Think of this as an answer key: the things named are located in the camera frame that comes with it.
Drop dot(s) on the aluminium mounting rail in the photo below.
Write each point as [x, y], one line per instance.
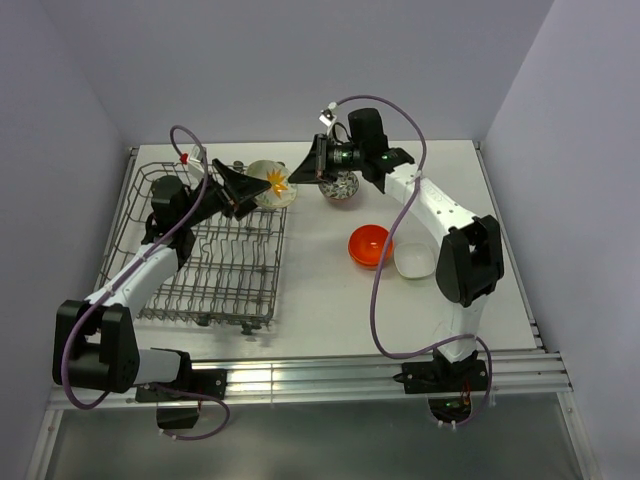
[371, 378]

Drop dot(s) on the dark patterned bottom bowl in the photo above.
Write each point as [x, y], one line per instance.
[344, 187]

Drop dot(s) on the plain orange bowl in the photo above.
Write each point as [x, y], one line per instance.
[366, 244]

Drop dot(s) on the grey wire dish rack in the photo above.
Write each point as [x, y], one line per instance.
[232, 274]

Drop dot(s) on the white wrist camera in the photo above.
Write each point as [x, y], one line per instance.
[195, 157]
[328, 118]

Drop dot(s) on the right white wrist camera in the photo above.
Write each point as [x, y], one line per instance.
[328, 118]

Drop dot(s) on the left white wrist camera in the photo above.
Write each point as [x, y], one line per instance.
[195, 157]

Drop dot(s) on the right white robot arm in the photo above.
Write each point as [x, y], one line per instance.
[470, 261]

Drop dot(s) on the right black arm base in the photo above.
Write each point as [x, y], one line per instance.
[448, 386]

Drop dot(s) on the white bowl yellow flower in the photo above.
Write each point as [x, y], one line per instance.
[281, 193]

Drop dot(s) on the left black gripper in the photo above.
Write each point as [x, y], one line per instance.
[242, 186]

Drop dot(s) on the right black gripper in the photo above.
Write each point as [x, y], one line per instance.
[315, 168]

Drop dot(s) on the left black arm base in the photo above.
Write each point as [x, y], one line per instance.
[179, 407]

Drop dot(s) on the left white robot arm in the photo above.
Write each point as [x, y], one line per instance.
[95, 343]

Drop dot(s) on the white square bowl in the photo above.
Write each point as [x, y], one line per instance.
[414, 260]

